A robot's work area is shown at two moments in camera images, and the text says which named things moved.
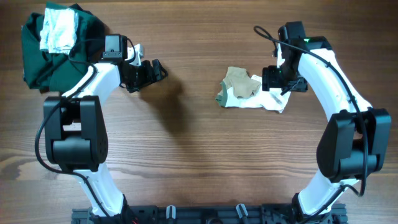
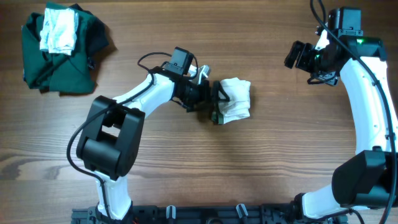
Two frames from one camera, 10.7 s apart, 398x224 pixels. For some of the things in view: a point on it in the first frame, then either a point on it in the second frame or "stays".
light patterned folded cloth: x=60 y=30 stays
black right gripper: x=269 y=81 to x=305 y=50
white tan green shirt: x=239 y=89 to x=238 y=106
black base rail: x=259 y=213 stays
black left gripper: x=145 y=66 to x=203 y=99
